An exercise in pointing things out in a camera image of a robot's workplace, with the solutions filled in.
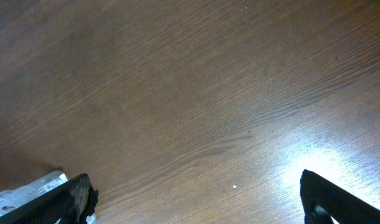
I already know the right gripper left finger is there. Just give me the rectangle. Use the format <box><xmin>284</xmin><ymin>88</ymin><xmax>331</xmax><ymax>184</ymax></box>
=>
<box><xmin>0</xmin><ymin>173</ymin><xmax>100</xmax><ymax>224</ymax></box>

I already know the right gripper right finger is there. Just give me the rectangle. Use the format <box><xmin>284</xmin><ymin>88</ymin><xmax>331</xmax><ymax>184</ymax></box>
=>
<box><xmin>300</xmin><ymin>170</ymin><xmax>380</xmax><ymax>224</ymax></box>

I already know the clear plastic container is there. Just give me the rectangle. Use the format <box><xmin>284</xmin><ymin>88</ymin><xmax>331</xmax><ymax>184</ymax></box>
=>
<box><xmin>0</xmin><ymin>170</ymin><xmax>98</xmax><ymax>224</ymax></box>

